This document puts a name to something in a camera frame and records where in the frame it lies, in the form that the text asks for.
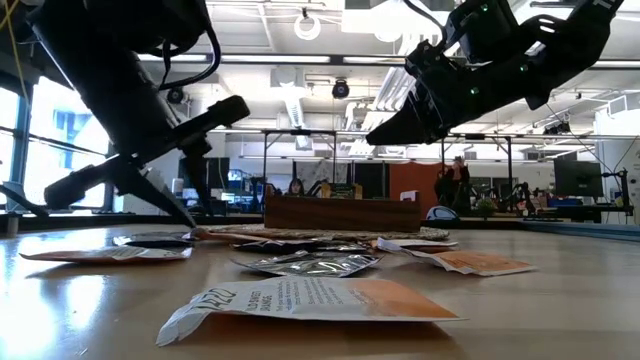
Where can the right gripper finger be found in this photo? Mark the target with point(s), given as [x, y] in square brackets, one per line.
[415, 125]

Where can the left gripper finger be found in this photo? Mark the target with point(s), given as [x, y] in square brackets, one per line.
[199, 180]
[150, 192]

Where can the wooden three-compartment tray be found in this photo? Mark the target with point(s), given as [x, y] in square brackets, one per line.
[340, 215]

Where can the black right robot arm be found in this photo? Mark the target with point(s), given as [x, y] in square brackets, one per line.
[575, 45]

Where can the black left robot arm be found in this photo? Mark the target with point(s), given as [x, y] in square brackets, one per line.
[50, 10]

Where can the black computer monitor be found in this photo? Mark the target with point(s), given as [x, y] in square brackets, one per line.
[577, 178]
[220, 175]

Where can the orange partition panel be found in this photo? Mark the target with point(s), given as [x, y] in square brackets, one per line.
[415, 177]

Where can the large window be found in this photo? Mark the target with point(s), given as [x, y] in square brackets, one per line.
[65, 150]

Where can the person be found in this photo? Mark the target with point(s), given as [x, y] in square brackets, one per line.
[296, 187]
[455, 185]

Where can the white blue helmet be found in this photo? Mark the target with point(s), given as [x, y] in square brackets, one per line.
[442, 214]

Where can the small green plant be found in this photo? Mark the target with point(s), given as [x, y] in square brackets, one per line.
[486, 206]

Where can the round woven straw placemat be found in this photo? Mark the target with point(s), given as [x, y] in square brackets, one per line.
[325, 234]

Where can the dark office desk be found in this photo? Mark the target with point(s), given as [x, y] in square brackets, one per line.
[575, 212]

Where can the black metal rack frame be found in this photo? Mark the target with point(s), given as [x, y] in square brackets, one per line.
[300, 132]
[475, 136]

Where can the round black camera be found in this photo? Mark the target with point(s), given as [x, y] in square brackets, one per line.
[175, 96]
[340, 90]

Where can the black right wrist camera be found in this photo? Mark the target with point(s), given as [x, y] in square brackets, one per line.
[480, 30]

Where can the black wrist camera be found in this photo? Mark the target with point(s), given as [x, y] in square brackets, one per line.
[150, 25]
[480, 30]

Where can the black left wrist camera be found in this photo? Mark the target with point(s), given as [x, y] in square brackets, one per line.
[150, 25]

